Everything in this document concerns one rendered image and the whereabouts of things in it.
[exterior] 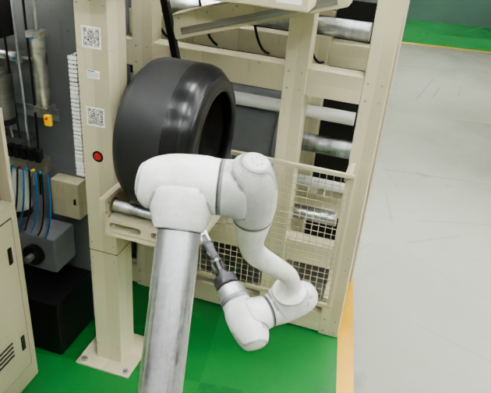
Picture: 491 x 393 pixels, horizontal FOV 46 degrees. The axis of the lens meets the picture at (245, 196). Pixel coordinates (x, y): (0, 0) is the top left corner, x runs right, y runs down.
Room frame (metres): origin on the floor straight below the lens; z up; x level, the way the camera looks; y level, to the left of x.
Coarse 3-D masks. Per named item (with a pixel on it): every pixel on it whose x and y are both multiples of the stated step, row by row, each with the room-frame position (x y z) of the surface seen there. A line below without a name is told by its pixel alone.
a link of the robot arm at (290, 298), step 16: (240, 240) 1.19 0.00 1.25; (256, 240) 1.17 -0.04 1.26; (256, 256) 1.21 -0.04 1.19; (272, 256) 1.27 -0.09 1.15; (272, 272) 1.27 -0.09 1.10; (288, 272) 1.31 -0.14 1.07; (272, 288) 1.39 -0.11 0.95; (288, 288) 1.34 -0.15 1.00; (304, 288) 1.39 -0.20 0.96; (272, 304) 1.35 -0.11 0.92; (288, 304) 1.33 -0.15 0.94; (304, 304) 1.36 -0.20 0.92; (288, 320) 1.35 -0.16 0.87
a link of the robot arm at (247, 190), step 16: (224, 160) 1.18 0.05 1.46; (240, 160) 1.15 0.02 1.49; (256, 160) 1.15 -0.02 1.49; (224, 176) 1.13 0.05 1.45; (240, 176) 1.12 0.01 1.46; (256, 176) 1.11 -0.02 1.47; (272, 176) 1.14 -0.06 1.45; (224, 192) 1.11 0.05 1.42; (240, 192) 1.11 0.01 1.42; (256, 192) 1.11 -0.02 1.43; (272, 192) 1.13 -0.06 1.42; (224, 208) 1.11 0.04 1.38; (240, 208) 1.12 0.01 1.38; (256, 208) 1.12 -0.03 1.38; (272, 208) 1.15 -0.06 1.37; (240, 224) 1.15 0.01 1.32; (256, 224) 1.14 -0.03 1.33
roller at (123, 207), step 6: (114, 204) 1.86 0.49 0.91; (120, 204) 1.86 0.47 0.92; (126, 204) 1.85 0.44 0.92; (132, 204) 1.86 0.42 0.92; (138, 204) 1.86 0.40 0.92; (114, 210) 1.86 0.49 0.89; (120, 210) 1.85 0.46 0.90; (126, 210) 1.84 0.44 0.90; (132, 210) 1.84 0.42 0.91; (138, 210) 1.83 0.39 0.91; (144, 210) 1.83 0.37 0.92; (138, 216) 1.83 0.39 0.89; (144, 216) 1.82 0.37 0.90; (150, 216) 1.81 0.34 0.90
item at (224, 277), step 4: (216, 264) 1.47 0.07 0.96; (216, 268) 1.46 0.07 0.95; (220, 272) 1.44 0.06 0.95; (224, 272) 1.44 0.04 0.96; (228, 272) 1.44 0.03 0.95; (232, 272) 1.45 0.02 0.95; (220, 276) 1.43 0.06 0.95; (224, 276) 1.43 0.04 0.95; (228, 276) 1.43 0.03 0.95; (232, 276) 1.44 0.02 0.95; (236, 276) 1.45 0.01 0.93; (216, 280) 1.43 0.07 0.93; (220, 280) 1.42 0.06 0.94; (224, 280) 1.42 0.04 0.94; (228, 280) 1.42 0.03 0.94; (232, 280) 1.42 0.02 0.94; (236, 280) 1.43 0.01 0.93; (216, 284) 1.42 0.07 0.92; (220, 284) 1.41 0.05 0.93; (216, 288) 1.42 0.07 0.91; (220, 288) 1.41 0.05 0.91
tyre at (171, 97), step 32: (160, 64) 1.93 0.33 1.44; (192, 64) 1.95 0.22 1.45; (128, 96) 1.81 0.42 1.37; (160, 96) 1.79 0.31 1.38; (192, 96) 1.79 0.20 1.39; (224, 96) 2.06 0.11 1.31; (128, 128) 1.73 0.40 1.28; (160, 128) 1.71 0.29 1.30; (192, 128) 1.73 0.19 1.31; (224, 128) 2.17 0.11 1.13; (128, 160) 1.71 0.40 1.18; (128, 192) 1.75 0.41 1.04
